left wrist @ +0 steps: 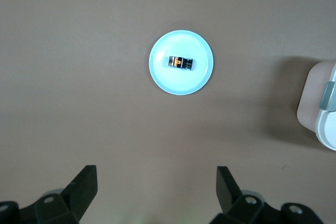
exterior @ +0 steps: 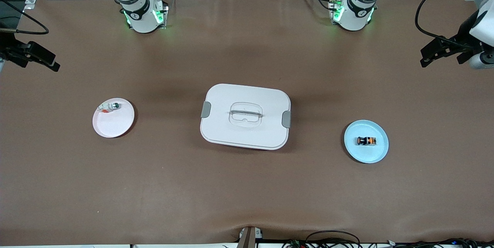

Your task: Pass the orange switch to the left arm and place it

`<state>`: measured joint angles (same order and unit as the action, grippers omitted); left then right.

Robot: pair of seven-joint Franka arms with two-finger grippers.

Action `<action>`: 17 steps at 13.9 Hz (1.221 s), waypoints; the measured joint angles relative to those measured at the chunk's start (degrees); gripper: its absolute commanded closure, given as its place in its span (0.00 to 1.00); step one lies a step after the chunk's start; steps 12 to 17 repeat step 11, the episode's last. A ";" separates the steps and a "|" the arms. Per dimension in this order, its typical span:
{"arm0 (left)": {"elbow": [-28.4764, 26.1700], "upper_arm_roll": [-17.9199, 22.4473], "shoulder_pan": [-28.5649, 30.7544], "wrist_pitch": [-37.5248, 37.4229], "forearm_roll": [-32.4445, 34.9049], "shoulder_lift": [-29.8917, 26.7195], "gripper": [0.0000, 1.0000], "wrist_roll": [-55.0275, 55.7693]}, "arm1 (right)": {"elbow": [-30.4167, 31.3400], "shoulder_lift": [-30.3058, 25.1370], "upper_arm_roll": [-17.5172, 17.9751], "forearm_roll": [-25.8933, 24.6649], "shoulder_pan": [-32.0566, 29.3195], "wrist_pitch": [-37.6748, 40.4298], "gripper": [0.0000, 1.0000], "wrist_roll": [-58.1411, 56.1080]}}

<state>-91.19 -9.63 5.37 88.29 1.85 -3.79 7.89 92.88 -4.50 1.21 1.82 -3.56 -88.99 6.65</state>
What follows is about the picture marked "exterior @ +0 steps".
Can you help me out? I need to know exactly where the white lidded storage box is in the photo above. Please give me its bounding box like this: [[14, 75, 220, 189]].
[[200, 83, 291, 151]]

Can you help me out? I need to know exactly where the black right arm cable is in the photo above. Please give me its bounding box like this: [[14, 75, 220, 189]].
[[0, 0, 49, 35]]

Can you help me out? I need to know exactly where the pink round plate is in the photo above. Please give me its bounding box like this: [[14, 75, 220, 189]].
[[92, 98, 135, 138]]

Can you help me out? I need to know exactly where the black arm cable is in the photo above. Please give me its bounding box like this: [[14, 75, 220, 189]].
[[0, 0, 49, 35], [415, 0, 481, 46]]

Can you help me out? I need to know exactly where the white switch with green button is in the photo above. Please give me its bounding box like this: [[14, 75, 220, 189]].
[[98, 102, 120, 114]]

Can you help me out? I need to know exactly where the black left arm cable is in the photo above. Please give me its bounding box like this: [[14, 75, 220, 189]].
[[415, 0, 481, 46]]

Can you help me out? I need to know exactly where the metal clamp bracket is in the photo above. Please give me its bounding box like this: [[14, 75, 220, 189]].
[[237, 226, 264, 248]]

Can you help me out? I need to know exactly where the black looped cable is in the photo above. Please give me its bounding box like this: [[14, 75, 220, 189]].
[[304, 230, 362, 248]]

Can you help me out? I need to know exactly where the light blue round plate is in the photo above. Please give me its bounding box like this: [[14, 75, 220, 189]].
[[344, 120, 389, 164]]

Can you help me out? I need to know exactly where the black cable bundle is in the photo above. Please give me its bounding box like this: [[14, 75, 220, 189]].
[[282, 238, 494, 248]]

